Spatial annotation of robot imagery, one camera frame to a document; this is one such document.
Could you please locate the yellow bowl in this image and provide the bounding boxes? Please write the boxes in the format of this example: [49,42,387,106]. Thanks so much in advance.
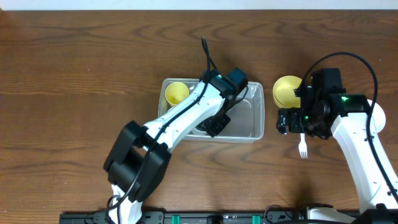
[272,75,302,108]

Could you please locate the clear plastic container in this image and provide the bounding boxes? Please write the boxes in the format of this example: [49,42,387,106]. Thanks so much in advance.
[158,78,265,143]

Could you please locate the yellow cup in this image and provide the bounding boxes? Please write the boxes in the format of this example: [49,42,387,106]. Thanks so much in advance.
[165,82,190,107]

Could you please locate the white cup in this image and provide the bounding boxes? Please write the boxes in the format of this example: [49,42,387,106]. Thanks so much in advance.
[192,128,208,136]

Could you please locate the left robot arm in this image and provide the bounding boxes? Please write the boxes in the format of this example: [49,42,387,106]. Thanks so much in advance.
[103,68,248,223]

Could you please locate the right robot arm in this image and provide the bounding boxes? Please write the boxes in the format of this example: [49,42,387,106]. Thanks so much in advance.
[305,106,397,223]

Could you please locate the pink fork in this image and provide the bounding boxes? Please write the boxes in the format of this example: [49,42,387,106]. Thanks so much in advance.
[298,133,308,159]

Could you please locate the white bowl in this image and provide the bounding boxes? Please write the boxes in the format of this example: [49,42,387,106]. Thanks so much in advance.
[370,103,386,134]

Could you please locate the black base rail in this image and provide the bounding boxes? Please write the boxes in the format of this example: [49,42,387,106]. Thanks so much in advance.
[58,203,398,224]

